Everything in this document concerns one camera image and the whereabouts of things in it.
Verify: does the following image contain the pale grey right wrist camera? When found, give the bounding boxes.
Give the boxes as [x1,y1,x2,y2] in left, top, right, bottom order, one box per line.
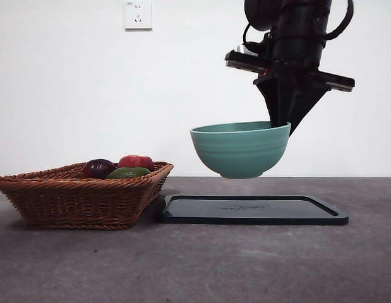
[236,44,256,56]

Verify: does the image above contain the teal bowl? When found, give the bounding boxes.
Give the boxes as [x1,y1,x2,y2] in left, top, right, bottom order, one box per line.
[189,121,292,179]

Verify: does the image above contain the green fruit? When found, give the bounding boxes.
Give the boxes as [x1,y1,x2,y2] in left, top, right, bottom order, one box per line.
[105,167,151,181]

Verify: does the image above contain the dark purple fruit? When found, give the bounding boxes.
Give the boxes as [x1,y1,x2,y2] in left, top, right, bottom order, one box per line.
[81,158,116,180]

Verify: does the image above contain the white wall socket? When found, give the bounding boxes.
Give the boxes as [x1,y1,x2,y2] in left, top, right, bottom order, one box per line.
[124,1,153,32]

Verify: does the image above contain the dark green tray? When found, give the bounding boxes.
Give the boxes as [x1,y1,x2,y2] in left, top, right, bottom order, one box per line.
[157,194,350,226]

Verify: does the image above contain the red apple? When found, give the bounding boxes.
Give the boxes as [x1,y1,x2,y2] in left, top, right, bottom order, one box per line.
[118,155,154,173]

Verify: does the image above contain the brown wicker basket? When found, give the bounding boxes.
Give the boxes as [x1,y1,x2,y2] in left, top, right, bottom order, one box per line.
[0,161,174,231]

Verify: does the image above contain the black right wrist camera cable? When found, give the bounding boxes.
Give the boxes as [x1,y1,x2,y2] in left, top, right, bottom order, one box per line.
[241,23,272,53]

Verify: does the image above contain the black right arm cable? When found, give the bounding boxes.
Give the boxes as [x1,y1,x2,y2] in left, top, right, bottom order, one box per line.
[323,0,354,41]

